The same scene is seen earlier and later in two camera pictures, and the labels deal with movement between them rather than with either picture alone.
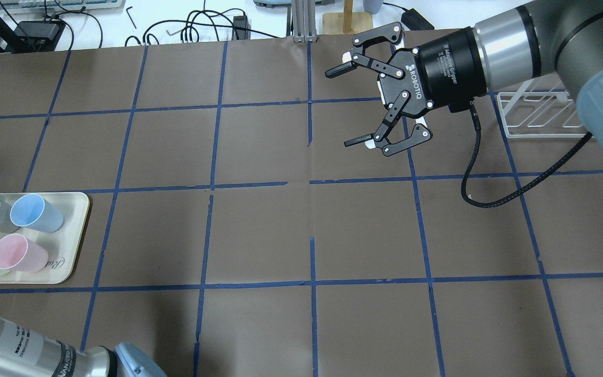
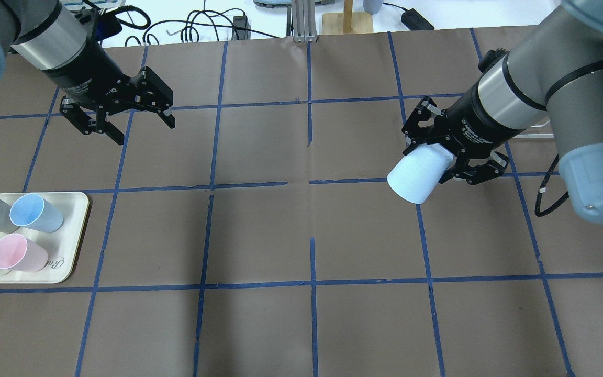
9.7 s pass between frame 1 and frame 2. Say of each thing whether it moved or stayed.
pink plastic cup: stayed
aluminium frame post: stayed
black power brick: stayed
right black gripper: moved
